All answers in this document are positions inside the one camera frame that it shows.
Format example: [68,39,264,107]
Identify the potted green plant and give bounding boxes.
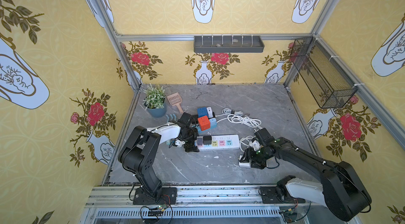
[143,84,167,118]

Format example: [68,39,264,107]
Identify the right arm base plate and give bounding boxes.
[258,186,306,205]

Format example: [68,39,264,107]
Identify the white coiled power cable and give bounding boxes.
[216,107,263,153]

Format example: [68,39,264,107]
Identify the black wire mesh basket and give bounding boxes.
[290,37,358,109]

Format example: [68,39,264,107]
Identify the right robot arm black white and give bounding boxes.
[239,128,372,221]

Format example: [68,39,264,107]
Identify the white power strip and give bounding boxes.
[195,134,239,151]

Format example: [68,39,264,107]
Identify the light blue socket base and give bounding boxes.
[196,118,217,133]

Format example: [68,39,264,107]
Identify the grey wall shelf tray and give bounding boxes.
[193,35,265,54]

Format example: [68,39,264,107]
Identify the grey purple plug adapter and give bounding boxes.
[196,136,204,147]

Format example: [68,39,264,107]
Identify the black plug adapter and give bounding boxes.
[202,136,212,145]

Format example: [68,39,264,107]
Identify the pink plastic scoop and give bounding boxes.
[167,93,184,114]

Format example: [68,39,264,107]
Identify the red cube socket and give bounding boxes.
[198,115,211,131]

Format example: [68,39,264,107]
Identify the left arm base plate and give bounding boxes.
[132,187,178,206]

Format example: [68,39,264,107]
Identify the white charger on cube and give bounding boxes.
[206,107,214,118]

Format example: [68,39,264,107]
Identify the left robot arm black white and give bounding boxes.
[118,113,199,200]

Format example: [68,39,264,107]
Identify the blue cube socket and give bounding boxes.
[197,107,208,117]

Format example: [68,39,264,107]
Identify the white plug adapter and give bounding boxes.
[238,161,251,168]

